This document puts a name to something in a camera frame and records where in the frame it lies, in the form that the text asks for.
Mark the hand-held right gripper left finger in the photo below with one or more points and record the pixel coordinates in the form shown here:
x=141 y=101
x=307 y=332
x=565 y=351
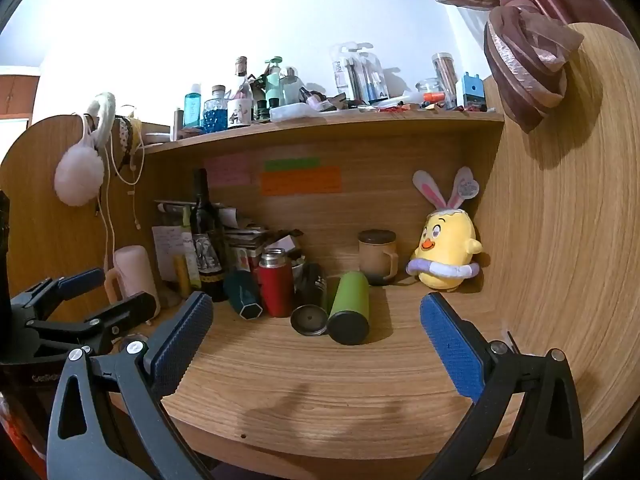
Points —
x=181 y=334

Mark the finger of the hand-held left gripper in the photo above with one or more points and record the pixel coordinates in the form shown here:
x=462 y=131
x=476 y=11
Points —
x=131 y=307
x=82 y=280

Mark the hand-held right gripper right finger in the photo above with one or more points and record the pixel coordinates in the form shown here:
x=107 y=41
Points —
x=449 y=347

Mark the green cup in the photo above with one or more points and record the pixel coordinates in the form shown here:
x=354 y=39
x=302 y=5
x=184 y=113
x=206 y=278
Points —
x=350 y=307

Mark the black cup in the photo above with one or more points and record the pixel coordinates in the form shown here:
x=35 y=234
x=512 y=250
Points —
x=313 y=285

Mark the pink mug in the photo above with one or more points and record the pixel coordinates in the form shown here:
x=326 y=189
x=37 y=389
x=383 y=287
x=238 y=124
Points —
x=132 y=280

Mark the yellow tube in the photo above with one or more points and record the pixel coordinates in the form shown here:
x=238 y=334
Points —
x=182 y=275

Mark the white handwritten card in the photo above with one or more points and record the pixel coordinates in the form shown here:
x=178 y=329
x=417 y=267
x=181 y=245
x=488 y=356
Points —
x=167 y=247

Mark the dark teal hexagonal bottle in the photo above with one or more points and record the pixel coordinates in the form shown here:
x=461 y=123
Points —
x=242 y=296

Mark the dark wine bottle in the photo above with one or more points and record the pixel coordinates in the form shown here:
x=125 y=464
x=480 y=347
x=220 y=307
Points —
x=206 y=240

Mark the yellow chick plush toy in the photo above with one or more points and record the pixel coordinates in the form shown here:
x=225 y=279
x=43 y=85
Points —
x=445 y=245

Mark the white fluffy earmuffs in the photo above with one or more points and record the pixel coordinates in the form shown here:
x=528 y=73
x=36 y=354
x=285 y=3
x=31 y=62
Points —
x=80 y=175

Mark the red thermos bottle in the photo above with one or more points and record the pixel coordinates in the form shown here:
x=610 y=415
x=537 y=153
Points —
x=274 y=285

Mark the stack of boxes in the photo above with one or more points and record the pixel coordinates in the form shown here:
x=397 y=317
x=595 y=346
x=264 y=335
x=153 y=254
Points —
x=245 y=242

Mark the brown mug with lid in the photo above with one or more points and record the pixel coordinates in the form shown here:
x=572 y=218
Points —
x=377 y=256

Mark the black round lid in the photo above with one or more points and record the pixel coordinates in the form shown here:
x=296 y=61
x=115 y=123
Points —
x=308 y=320

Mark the polka dot headband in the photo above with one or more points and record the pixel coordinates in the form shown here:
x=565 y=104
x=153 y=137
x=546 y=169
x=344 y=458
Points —
x=126 y=132

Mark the pink sticky note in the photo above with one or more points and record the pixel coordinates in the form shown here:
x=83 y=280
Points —
x=227 y=170

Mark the orange sticky note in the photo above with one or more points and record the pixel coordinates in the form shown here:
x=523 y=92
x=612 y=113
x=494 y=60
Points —
x=300 y=180

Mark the wooden desk shelf unit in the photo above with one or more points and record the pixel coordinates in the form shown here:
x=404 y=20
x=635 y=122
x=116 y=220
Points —
x=380 y=160

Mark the green sticky note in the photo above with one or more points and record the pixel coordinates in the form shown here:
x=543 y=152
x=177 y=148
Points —
x=292 y=163

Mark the blue liquid bottle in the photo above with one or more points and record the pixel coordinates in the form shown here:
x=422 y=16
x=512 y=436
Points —
x=192 y=107

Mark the blue bead jar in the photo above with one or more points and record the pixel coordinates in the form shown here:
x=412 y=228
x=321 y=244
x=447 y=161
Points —
x=215 y=110

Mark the white printed mug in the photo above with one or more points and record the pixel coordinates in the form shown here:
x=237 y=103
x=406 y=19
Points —
x=238 y=113

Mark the white plastic tray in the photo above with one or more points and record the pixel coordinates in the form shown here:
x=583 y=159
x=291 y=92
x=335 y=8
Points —
x=290 y=111

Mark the white tube orange cap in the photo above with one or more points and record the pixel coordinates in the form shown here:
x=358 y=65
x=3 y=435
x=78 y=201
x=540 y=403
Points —
x=417 y=97

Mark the clear bottle with cork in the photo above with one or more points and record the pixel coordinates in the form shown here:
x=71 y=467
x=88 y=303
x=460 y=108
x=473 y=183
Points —
x=242 y=77

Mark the blue pencil sharpener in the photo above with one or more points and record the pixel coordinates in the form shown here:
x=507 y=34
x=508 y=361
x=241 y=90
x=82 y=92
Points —
x=472 y=91

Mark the short glass jar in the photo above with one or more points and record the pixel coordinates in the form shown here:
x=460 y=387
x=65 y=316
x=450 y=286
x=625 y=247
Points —
x=426 y=89

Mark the green pump bottle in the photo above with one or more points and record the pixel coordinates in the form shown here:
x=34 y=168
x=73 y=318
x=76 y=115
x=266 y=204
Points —
x=273 y=82

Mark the tall clear jar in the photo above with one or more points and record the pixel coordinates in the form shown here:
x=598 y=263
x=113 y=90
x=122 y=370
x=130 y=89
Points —
x=445 y=79

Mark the clear glass bottle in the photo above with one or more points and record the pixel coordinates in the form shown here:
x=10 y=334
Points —
x=290 y=86

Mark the clear blister pack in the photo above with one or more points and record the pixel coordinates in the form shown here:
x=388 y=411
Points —
x=342 y=75
x=372 y=77

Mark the pink curtain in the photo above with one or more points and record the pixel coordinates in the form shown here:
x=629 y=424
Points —
x=525 y=70

